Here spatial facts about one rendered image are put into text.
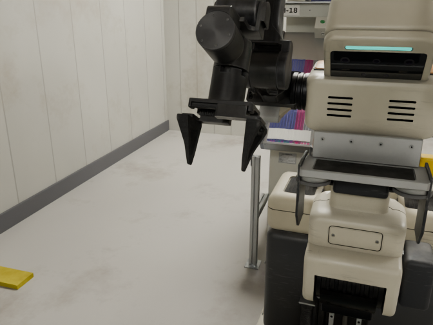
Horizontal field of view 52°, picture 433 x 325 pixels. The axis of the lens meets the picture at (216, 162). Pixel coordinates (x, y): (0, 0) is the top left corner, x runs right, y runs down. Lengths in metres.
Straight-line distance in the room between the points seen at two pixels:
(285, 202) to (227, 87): 0.75
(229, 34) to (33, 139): 2.75
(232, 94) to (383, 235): 0.57
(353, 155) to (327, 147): 0.06
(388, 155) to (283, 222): 0.51
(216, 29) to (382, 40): 0.38
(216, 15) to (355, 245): 0.68
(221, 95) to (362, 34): 0.34
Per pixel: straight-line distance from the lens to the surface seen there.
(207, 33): 0.64
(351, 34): 0.91
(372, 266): 1.10
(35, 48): 3.30
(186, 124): 0.68
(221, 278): 2.43
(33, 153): 3.31
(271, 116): 1.03
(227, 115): 0.66
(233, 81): 0.68
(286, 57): 0.90
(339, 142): 0.99
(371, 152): 1.00
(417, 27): 0.93
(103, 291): 2.40
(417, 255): 1.28
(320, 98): 1.00
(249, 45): 0.71
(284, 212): 1.39
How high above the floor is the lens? 1.35
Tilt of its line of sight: 19 degrees down
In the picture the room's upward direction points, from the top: straight up
